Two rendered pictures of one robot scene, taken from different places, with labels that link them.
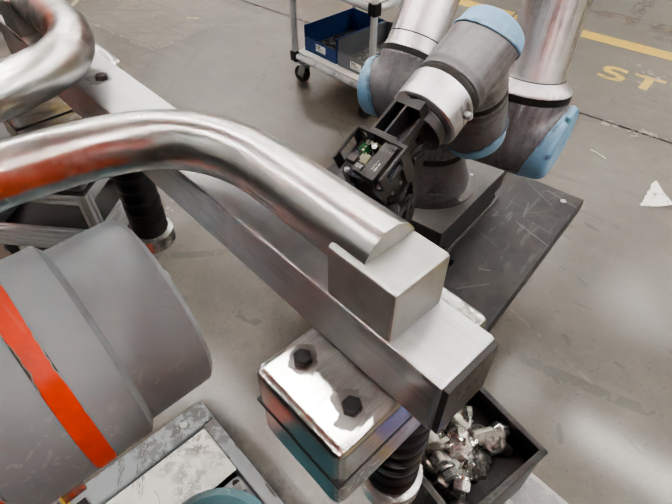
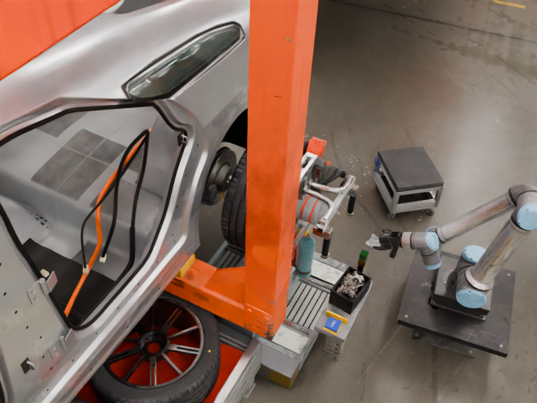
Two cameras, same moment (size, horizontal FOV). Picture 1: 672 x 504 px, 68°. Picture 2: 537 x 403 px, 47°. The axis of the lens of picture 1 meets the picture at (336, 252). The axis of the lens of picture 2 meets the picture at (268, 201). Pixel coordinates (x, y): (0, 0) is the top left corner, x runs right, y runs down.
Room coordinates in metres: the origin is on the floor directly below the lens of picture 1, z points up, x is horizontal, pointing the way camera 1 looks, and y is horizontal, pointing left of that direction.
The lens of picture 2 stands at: (-0.88, -1.79, 3.14)
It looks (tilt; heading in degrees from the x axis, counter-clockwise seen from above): 45 degrees down; 68
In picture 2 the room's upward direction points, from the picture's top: 3 degrees clockwise
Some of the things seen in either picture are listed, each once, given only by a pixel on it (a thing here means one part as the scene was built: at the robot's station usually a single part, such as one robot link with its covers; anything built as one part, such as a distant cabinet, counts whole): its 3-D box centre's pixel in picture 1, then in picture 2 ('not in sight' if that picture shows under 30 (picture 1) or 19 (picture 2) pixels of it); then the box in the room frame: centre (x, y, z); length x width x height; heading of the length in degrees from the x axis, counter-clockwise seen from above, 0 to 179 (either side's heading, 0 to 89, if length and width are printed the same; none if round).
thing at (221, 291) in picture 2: not in sight; (206, 275); (-0.46, 0.06, 0.69); 0.52 x 0.17 x 0.35; 133
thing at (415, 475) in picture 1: (399, 429); (326, 245); (0.14, -0.04, 0.83); 0.04 x 0.04 x 0.16
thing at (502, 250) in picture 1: (415, 251); (452, 309); (0.96, -0.22, 0.15); 0.60 x 0.60 x 0.30; 50
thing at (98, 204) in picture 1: (63, 191); (404, 183); (1.20, 0.82, 0.17); 0.43 x 0.36 x 0.34; 83
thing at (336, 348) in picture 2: not in sight; (337, 332); (0.22, -0.18, 0.21); 0.10 x 0.10 x 0.42; 43
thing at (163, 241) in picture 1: (134, 181); (352, 203); (0.39, 0.19, 0.83); 0.04 x 0.04 x 0.16
